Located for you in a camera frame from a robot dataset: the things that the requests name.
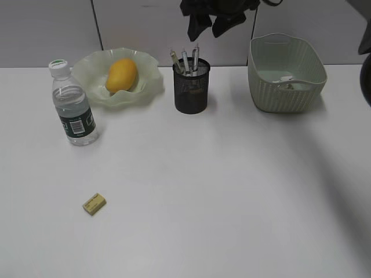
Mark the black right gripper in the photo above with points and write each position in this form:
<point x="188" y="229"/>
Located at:
<point x="228" y="14"/>

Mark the beige grip ballpoint pen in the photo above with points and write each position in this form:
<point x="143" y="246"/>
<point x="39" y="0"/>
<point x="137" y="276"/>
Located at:
<point x="176" y="62"/>

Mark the waste paper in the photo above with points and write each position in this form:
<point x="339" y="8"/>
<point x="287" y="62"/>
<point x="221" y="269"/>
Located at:
<point x="287" y="83"/>

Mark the yellow mango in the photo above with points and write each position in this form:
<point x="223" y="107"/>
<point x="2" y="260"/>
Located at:
<point x="121" y="75"/>

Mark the clear plastic water bottle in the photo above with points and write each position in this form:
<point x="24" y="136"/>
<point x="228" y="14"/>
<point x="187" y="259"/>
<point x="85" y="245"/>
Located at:
<point x="72" y="105"/>

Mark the yellow eraser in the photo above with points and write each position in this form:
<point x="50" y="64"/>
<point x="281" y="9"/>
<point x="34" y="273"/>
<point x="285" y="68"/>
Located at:
<point x="94" y="204"/>
<point x="197" y="91"/>

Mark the grey grip ballpoint pen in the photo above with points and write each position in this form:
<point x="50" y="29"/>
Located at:
<point x="187" y="70"/>

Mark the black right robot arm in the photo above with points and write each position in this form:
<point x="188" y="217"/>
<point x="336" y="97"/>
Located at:
<point x="362" y="7"/>

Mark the black mesh pen holder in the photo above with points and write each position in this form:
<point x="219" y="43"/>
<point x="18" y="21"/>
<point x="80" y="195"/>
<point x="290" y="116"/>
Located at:
<point x="192" y="103"/>

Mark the pale green woven basket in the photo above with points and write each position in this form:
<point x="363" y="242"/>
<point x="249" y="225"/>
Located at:
<point x="274" y="55"/>

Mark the pale green wavy plate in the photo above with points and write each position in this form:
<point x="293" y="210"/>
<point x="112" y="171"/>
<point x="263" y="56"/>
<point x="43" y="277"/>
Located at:
<point x="92" y="73"/>

